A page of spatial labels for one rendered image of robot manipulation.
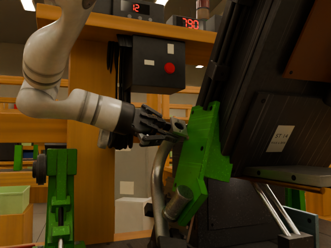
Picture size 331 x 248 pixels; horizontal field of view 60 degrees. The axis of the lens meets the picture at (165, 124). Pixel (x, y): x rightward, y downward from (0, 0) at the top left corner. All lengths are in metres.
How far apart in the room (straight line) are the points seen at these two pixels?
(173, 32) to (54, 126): 0.47
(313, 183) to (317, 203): 0.88
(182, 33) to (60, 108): 0.46
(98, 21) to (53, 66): 0.35
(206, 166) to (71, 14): 0.39
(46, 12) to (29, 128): 0.36
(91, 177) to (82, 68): 0.33
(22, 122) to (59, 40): 0.56
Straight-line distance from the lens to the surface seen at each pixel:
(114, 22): 0.86
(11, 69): 11.15
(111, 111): 0.63
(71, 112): 0.63
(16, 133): 0.99
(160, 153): 0.73
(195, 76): 11.72
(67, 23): 0.42
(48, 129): 0.98
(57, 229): 0.71
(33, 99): 0.62
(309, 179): 0.55
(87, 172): 0.90
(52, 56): 0.50
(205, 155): 0.59
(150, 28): 0.88
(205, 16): 1.15
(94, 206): 0.92
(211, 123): 0.60
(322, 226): 1.17
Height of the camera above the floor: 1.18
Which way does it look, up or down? 4 degrees up
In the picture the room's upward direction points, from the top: straight up
